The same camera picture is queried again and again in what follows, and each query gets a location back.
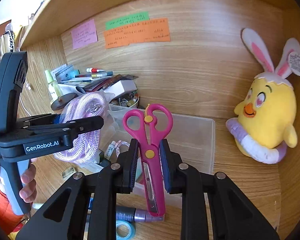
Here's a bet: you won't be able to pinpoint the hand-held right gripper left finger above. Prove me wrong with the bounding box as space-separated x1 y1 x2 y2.
15 138 140 240

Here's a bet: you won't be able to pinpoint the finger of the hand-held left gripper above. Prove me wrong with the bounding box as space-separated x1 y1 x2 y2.
17 114 65 128
15 116 105 147

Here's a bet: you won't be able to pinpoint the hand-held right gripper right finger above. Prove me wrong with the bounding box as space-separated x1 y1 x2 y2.
159 139 280 240

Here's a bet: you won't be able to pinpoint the pink scissors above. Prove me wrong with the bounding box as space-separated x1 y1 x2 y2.
122 103 174 217

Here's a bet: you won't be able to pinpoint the pink white braided bracelet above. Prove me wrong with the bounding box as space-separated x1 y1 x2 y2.
115 140 130 158

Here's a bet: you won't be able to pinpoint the small white tube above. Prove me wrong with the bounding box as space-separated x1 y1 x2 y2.
105 141 116 159

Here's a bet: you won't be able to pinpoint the pink rope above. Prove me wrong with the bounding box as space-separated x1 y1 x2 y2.
52 92 115 165

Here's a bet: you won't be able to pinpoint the clear plastic drawer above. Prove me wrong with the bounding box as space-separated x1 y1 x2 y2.
97 104 215 209

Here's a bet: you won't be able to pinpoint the person's left forearm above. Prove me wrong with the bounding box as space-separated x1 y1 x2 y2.
0 180 24 233

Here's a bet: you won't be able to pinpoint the person's left hand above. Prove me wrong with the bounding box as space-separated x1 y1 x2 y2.
19 164 38 204

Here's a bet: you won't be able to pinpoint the brown ceramic mug with lid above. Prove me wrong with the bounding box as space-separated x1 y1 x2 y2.
51 92 78 112

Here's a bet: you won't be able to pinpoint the green spray bottle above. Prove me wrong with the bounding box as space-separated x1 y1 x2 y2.
44 69 63 105

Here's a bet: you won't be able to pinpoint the white bowl of beads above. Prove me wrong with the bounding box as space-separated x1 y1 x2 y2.
110 92 140 109

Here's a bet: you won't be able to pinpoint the stack of papers and packets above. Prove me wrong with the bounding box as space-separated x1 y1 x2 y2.
52 65 139 93

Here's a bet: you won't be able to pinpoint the white box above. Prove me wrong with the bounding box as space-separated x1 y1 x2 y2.
104 80 138 103

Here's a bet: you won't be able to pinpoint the dark purple bottle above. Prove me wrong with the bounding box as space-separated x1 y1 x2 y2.
116 206 164 223

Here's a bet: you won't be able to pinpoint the small clear amber vial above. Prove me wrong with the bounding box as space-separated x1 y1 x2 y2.
62 166 74 179

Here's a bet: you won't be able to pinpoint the teal tape roll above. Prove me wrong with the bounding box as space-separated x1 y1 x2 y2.
116 220 137 239

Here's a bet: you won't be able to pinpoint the pink paper note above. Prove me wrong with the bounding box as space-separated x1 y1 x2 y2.
70 19 98 50

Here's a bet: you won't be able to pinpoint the orange paper note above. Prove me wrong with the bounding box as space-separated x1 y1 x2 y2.
104 18 171 49

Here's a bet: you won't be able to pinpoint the green paper note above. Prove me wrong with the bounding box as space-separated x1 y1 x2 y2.
105 12 150 30

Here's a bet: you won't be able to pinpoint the yellow chick plush toy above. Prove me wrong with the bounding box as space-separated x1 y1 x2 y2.
226 27 300 165

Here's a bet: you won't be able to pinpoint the white charging cable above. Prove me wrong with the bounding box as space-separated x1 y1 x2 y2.
19 75 32 120

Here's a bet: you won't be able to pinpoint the hanging bead necklace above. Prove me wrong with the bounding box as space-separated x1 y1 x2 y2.
4 24 17 53

